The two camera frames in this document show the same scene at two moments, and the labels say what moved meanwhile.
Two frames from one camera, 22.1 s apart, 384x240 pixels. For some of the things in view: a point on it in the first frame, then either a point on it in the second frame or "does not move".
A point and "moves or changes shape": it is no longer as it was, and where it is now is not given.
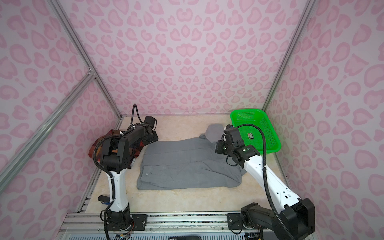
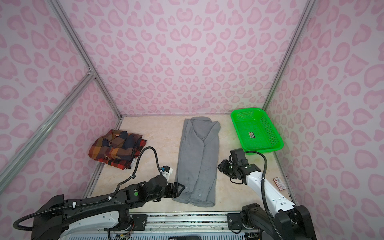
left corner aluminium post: x=81 y=47 does not move
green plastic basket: x=253 y=135 does not move
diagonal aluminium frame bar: x=20 y=158 does not move
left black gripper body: x=149 y=139 to x=168 y=192
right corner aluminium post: x=307 y=11 does not move
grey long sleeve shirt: x=192 y=162 moves or changes shape
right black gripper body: x=223 y=148 to x=229 y=169
